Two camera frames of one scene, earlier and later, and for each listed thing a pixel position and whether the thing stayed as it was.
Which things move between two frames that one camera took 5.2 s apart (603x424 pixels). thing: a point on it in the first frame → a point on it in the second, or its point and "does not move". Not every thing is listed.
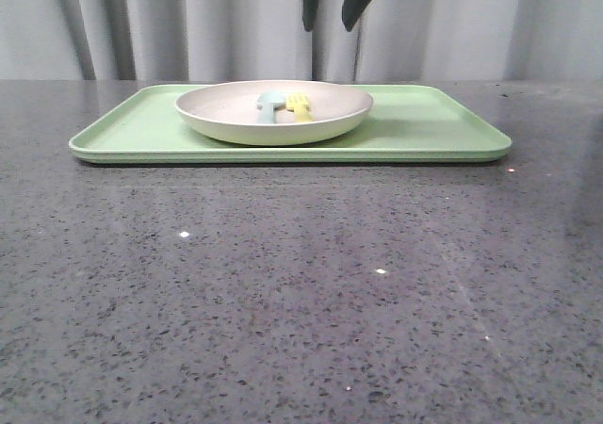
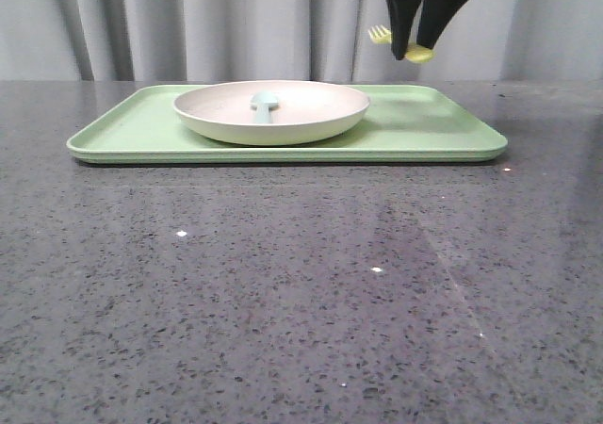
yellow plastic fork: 300,104 → 382,35
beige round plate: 229,111 does not move
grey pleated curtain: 251,25 does not move
